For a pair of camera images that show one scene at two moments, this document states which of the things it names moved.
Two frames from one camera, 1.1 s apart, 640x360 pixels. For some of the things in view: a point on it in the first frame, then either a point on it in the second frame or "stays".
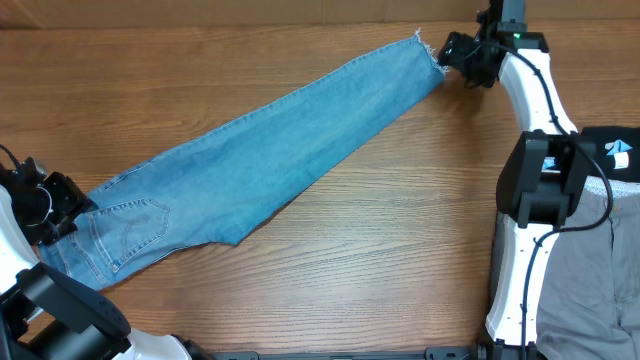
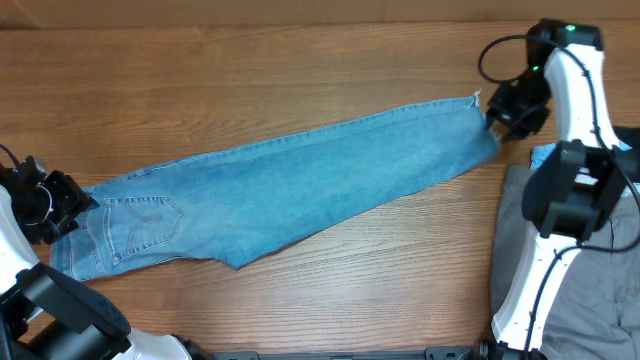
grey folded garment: [589, 299] stays
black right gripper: [454, 57] -> [501, 113]
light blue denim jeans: [230, 174] -> [232, 200]
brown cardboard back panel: [140, 13] stays
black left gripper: [74, 203] stays
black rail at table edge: [448, 353] stays
